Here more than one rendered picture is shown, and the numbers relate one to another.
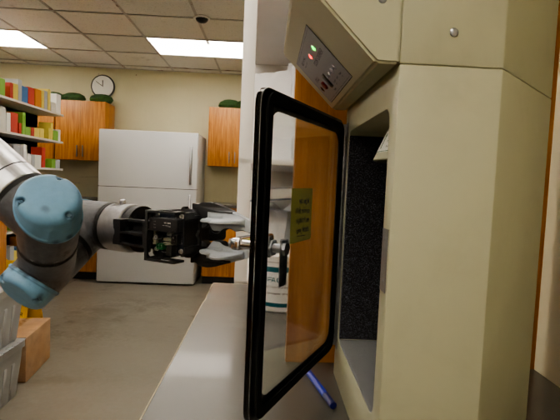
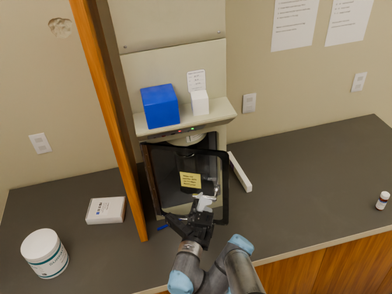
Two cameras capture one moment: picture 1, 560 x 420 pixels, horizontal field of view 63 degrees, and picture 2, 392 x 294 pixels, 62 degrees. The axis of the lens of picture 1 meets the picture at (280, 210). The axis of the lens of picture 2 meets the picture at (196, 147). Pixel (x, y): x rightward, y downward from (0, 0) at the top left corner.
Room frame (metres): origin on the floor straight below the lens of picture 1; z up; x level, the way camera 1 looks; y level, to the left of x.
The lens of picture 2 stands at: (0.75, 0.81, 2.11)
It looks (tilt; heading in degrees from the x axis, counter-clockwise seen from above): 40 degrees down; 261
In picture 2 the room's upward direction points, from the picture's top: 5 degrees counter-clockwise
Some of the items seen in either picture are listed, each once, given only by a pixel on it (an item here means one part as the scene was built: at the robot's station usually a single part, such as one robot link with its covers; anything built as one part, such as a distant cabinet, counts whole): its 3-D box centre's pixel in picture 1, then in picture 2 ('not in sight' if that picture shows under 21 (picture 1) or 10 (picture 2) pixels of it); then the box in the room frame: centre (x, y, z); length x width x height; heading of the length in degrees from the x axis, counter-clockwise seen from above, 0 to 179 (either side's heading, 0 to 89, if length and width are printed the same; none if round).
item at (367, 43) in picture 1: (327, 54); (185, 126); (0.65, -0.06, 1.46); 0.32 x 0.11 x 0.10; 2
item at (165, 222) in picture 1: (164, 232); (198, 230); (0.67, 0.17, 1.20); 0.12 x 0.09 x 0.08; 64
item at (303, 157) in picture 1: (302, 246); (188, 187); (0.66, -0.04, 1.19); 0.30 x 0.01 x 0.40; 155
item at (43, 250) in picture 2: not in sight; (46, 254); (1.24, -0.01, 1.02); 0.13 x 0.13 x 0.15
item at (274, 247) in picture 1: (279, 262); not in sight; (0.56, 0.00, 1.18); 0.02 x 0.02 x 0.06; 65
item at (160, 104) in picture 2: not in sight; (160, 106); (0.72, -0.05, 1.56); 0.10 x 0.10 x 0.09; 2
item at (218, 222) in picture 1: (227, 223); (203, 201); (0.62, 0.07, 1.22); 0.09 x 0.06 x 0.03; 64
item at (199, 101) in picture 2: not in sight; (199, 102); (0.59, -0.06, 1.54); 0.05 x 0.05 x 0.06; 86
